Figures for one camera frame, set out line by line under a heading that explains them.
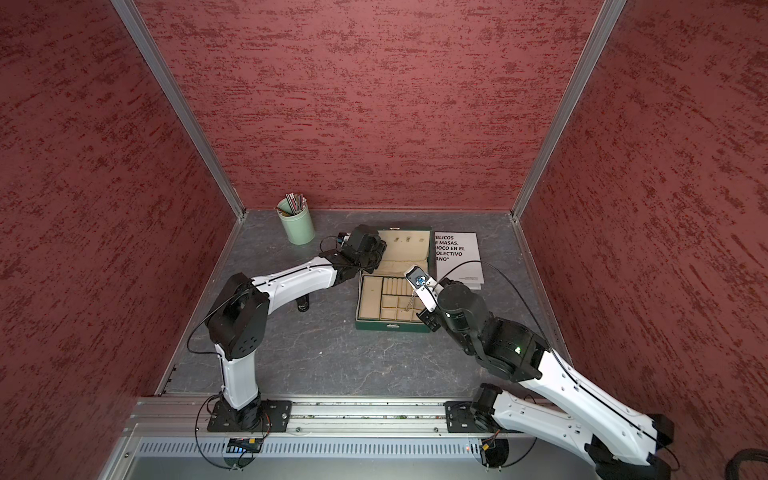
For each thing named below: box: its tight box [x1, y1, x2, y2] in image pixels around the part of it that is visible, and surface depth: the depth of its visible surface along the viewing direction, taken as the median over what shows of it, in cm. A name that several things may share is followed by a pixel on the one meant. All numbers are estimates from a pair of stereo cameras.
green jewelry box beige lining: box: [355, 227, 435, 333], surface depth 93 cm
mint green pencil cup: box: [276, 197, 316, 245], surface depth 108 cm
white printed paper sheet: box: [434, 231, 485, 290], surface depth 106 cm
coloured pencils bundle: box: [285, 192, 307, 215], surface depth 106 cm
